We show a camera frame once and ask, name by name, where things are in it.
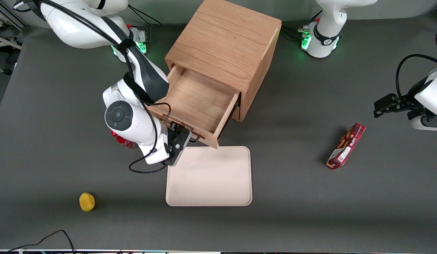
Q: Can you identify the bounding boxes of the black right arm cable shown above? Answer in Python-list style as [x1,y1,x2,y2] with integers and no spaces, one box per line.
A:
[14,0,173,174]

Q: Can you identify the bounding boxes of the aluminium frame rail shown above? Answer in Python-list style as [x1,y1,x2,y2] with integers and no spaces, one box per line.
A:
[0,0,28,29]

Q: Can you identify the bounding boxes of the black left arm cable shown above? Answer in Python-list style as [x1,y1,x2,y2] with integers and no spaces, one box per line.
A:
[396,54,437,99]

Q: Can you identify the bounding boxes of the black cable on table edge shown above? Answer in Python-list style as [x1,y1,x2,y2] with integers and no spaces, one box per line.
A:
[7,230,76,254]

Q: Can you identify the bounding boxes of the beige plastic tray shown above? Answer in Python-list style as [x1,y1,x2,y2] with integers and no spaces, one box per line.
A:
[166,146,253,207]

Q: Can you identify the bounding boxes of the white wheeled stand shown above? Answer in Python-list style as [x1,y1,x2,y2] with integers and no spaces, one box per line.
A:
[0,9,25,75]

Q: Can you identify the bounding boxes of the black base cables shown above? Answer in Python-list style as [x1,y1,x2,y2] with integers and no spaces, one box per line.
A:
[128,5,163,53]
[280,11,323,41]

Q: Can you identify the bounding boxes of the black left base cables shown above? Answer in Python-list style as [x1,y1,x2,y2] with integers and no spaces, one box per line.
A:
[280,11,323,41]

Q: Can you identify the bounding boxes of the small red bottle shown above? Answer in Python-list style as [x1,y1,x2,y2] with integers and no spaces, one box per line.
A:
[110,131,138,149]

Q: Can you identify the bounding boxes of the wooden drawer cabinet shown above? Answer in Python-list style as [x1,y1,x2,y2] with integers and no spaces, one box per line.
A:
[164,0,282,123]

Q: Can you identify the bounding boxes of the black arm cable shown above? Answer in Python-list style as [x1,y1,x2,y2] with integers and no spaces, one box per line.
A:
[14,0,173,174]
[396,54,437,99]

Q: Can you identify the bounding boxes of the black right base cables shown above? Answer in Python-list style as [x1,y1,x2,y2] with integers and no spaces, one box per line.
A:
[128,5,163,53]

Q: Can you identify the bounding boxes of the yellow lemon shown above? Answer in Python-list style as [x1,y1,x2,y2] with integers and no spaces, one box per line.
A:
[79,192,96,212]

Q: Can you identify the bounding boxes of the red snack box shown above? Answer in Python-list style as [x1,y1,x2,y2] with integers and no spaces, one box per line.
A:
[326,123,366,170]

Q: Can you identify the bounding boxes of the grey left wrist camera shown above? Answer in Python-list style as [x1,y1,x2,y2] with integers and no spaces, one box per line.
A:
[411,115,437,132]

